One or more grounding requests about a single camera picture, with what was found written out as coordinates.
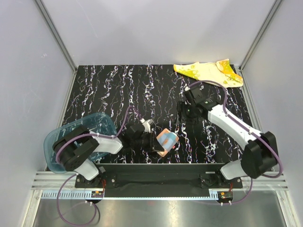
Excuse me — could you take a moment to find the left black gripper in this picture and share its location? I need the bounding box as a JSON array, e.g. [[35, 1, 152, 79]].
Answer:
[[131, 131, 164, 152]]

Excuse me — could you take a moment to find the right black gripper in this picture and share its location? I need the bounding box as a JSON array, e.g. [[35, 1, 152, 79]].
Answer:
[[174, 101, 199, 126]]

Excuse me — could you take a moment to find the orange polka dot towel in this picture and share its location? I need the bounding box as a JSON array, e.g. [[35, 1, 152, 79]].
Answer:
[[156, 128, 179, 157]]

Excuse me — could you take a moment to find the yellow cream towel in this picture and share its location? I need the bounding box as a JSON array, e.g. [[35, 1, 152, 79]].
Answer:
[[173, 59, 244, 88]]

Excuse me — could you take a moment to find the blue transparent plastic bin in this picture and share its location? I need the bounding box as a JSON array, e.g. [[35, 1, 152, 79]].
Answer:
[[44, 113, 123, 180]]

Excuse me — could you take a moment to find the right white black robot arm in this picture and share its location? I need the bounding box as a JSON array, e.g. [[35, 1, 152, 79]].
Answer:
[[177, 101, 281, 188]]

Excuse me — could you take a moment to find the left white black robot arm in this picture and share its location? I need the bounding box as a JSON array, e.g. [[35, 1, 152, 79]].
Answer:
[[53, 123, 165, 187]]

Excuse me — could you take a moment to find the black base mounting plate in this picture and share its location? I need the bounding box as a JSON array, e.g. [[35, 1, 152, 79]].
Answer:
[[75, 164, 243, 189]]

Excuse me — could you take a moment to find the black marbled table mat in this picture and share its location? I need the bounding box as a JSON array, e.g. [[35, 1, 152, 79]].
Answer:
[[63, 65, 243, 164]]

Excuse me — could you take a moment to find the left small connector box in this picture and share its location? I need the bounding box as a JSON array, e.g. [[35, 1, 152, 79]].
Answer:
[[91, 190, 105, 198]]

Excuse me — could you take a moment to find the right orange connector box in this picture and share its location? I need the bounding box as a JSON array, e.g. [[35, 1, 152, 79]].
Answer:
[[218, 191, 233, 201]]

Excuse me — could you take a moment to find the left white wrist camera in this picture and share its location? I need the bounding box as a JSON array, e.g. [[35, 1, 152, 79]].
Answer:
[[140, 118, 154, 133]]

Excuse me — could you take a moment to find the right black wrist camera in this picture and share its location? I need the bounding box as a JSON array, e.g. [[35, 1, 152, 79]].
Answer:
[[184, 87, 217, 105]]

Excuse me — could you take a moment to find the aluminium front rail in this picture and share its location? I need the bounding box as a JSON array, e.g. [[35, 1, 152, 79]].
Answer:
[[31, 172, 288, 201]]

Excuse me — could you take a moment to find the right aluminium frame post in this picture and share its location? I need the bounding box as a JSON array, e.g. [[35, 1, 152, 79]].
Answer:
[[239, 0, 284, 72]]

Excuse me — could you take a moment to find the aluminium frame post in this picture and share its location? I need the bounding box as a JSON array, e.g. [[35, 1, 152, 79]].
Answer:
[[33, 0, 78, 74], [239, 0, 284, 72]]

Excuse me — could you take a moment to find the left aluminium frame post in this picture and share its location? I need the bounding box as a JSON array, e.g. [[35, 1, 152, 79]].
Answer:
[[33, 0, 78, 74]]

